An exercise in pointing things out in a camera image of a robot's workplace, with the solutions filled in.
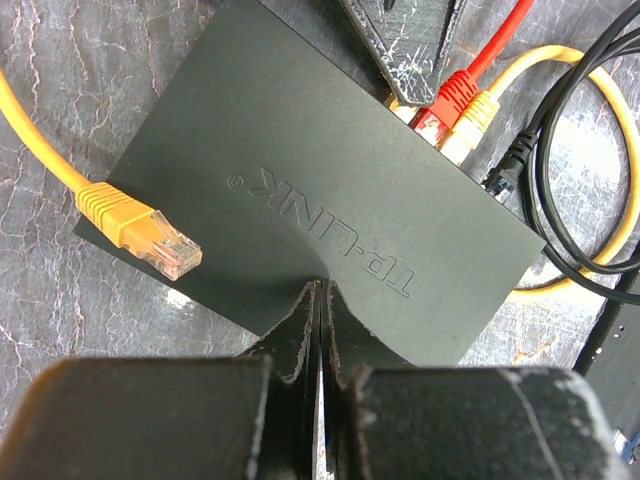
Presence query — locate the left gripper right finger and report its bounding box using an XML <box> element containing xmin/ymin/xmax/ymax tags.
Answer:
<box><xmin>320</xmin><ymin>281</ymin><xmax>630</xmax><ymax>479</ymax></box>

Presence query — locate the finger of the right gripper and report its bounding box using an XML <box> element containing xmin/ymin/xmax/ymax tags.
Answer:
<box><xmin>341</xmin><ymin>1</ymin><xmax>440</xmax><ymax>106</ymax></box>
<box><xmin>389</xmin><ymin>0</ymin><xmax>484</xmax><ymax>66</ymax></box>

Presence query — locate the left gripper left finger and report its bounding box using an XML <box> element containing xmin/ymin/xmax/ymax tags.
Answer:
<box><xmin>1</xmin><ymin>282</ymin><xmax>320</xmax><ymax>479</ymax></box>

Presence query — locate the red ethernet cable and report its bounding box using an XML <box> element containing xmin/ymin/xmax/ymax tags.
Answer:
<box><xmin>410</xmin><ymin>0</ymin><xmax>535</xmax><ymax>146</ymax></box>

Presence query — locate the black TP-Link network switch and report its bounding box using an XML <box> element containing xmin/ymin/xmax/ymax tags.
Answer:
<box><xmin>73</xmin><ymin>0</ymin><xmax>549</xmax><ymax>369</ymax></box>

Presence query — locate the yellow ethernet cable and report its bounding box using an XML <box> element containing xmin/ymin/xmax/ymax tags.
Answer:
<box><xmin>0</xmin><ymin>44</ymin><xmax>640</xmax><ymax>301</ymax></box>

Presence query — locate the black power cable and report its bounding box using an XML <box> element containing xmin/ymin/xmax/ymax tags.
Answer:
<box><xmin>482</xmin><ymin>0</ymin><xmax>640</xmax><ymax>306</ymax></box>

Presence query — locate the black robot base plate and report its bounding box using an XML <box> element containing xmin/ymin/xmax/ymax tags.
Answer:
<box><xmin>574</xmin><ymin>300</ymin><xmax>639</xmax><ymax>455</ymax></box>

